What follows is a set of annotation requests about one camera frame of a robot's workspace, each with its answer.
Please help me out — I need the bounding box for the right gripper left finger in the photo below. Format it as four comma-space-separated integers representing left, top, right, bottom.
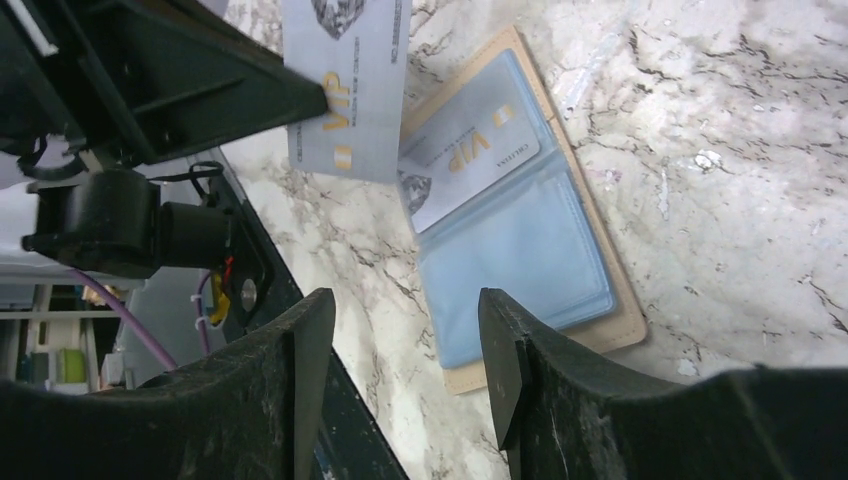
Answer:
0, 288, 337, 480

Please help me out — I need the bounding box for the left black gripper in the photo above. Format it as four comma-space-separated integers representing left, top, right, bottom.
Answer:
1, 1, 329, 182

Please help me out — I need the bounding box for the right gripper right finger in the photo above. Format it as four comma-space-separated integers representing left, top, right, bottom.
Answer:
478, 288, 847, 479

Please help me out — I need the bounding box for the silver VIP card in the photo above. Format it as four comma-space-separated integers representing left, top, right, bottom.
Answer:
398, 85, 540, 233
281, 0, 412, 184

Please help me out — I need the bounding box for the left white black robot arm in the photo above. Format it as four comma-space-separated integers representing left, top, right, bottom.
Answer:
1, 1, 329, 279

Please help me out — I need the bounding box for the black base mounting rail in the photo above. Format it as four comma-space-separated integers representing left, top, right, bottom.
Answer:
192, 148, 407, 479

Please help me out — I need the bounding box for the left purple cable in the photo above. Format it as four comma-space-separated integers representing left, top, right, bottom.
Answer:
66, 268, 217, 372

